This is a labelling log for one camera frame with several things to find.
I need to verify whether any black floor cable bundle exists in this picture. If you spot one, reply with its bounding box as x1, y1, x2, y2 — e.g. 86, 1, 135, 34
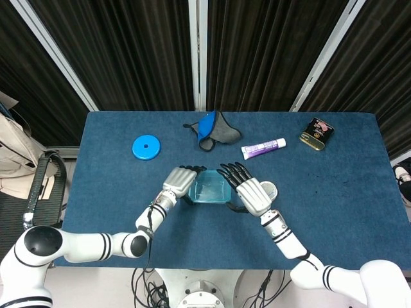
131, 268, 171, 308
243, 269, 286, 308

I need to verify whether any blue round plastic disc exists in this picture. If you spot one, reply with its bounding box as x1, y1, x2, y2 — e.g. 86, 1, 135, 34
132, 133, 162, 161

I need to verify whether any round gold metal tin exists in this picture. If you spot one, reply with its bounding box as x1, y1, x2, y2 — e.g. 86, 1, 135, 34
259, 181, 279, 200

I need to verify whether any white metal frame post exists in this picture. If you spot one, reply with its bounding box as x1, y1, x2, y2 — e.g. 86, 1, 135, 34
8, 0, 99, 112
188, 0, 209, 112
290, 0, 367, 112

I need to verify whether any dark pleated curtain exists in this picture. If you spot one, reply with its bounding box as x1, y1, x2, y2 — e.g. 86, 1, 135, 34
0, 0, 411, 161

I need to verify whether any grey and blue eye mask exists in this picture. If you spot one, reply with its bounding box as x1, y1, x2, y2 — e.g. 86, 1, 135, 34
182, 110, 242, 152

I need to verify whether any rectangular black gold food tin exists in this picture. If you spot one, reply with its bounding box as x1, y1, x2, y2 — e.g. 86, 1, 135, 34
299, 117, 335, 152

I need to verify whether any person in beige coat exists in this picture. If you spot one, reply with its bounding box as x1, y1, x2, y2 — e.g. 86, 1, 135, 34
0, 91, 48, 196

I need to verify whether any blue fabric table cover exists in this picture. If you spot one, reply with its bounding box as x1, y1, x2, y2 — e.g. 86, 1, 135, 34
53, 111, 411, 270

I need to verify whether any black and white sneaker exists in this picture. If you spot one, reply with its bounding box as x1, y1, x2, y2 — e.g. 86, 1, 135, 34
392, 162, 411, 206

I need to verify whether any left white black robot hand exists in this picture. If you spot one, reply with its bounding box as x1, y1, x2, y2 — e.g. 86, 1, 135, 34
162, 165, 207, 206

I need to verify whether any white purple toothpaste tube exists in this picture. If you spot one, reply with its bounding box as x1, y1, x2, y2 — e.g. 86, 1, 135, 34
241, 137, 286, 160

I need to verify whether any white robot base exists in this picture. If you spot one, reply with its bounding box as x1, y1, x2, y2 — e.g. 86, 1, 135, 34
153, 268, 258, 308

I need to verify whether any clear blue plastic container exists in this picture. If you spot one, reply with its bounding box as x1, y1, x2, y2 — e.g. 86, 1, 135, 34
188, 169, 232, 205

